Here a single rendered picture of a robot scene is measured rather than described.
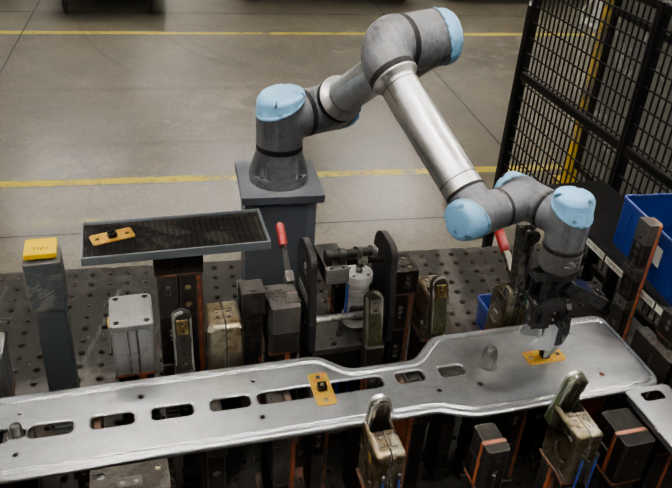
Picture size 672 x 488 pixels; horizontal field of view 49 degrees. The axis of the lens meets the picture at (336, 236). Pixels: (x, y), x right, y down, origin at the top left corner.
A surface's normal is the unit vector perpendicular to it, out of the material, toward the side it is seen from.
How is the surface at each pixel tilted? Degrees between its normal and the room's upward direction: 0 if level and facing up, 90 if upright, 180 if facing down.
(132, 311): 0
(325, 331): 0
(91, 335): 0
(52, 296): 90
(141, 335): 90
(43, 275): 90
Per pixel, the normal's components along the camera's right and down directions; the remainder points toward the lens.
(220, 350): 0.26, 0.52
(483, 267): 0.06, -0.85
